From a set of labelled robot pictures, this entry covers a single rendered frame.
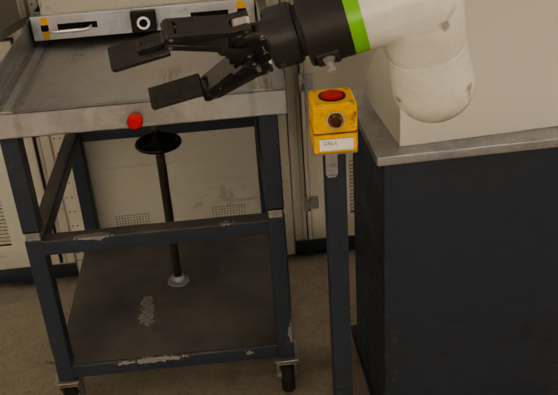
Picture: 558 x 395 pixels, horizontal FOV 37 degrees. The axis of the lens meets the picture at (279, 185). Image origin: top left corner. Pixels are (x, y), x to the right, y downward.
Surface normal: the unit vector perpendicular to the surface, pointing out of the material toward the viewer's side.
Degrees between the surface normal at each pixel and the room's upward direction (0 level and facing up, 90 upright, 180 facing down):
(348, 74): 90
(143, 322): 0
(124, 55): 48
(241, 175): 90
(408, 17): 99
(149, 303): 0
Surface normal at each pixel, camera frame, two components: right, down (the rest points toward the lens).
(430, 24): 0.20, 0.72
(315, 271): -0.07, -0.88
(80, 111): 0.08, 0.47
